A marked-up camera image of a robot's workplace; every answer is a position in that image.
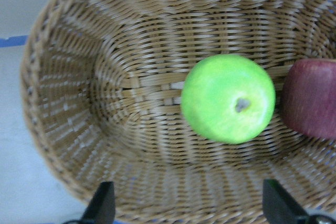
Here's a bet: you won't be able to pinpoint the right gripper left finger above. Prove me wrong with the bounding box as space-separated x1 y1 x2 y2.
79 182 116 224

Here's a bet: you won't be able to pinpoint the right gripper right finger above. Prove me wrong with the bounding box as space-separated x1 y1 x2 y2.
262 179 309 224

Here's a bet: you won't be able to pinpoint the green apple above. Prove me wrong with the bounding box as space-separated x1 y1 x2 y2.
181 55 276 144

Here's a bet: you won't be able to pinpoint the red apple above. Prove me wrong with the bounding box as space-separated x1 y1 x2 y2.
280 58 335 138

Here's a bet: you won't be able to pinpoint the wicker basket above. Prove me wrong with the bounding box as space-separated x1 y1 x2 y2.
21 0 335 223

